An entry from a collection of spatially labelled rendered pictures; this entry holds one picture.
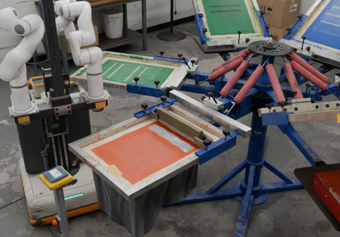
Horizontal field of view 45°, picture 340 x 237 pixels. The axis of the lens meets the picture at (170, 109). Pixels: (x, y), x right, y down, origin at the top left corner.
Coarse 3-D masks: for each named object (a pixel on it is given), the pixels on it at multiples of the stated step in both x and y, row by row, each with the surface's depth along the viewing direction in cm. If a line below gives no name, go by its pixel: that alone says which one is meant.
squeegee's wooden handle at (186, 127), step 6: (162, 108) 259; (162, 114) 257; (168, 114) 252; (174, 114) 252; (168, 120) 254; (174, 120) 250; (180, 120) 246; (174, 126) 252; (180, 126) 247; (186, 126) 242; (192, 126) 240; (186, 132) 244; (192, 132) 240; (198, 132) 236
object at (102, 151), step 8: (144, 128) 258; (168, 128) 258; (120, 136) 249; (128, 136) 249; (152, 136) 250; (160, 136) 250; (104, 144) 242; (112, 144) 242; (96, 152) 234; (104, 152) 234; (112, 152) 235; (104, 160) 228; (112, 160) 228; (120, 160) 228
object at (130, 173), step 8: (184, 136) 250; (168, 144) 242; (192, 144) 242; (176, 152) 235; (184, 152) 235; (168, 160) 229; (176, 160) 229; (120, 168) 222; (128, 168) 222; (152, 168) 222; (160, 168) 222; (128, 176) 216; (136, 176) 216; (144, 176) 216
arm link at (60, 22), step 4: (56, 20) 264; (60, 20) 262; (64, 20) 261; (68, 20) 260; (72, 20) 262; (56, 24) 264; (60, 24) 263; (64, 24) 263; (60, 28) 265; (60, 32) 271
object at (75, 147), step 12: (168, 108) 277; (180, 108) 273; (132, 120) 259; (144, 120) 265; (192, 120) 263; (108, 132) 248; (216, 132) 249; (72, 144) 235; (84, 144) 239; (84, 156) 225; (192, 156) 226; (96, 168) 216; (168, 168) 217; (180, 168) 218; (108, 180) 209; (156, 180) 208; (120, 192) 203; (132, 192) 200; (144, 192) 205
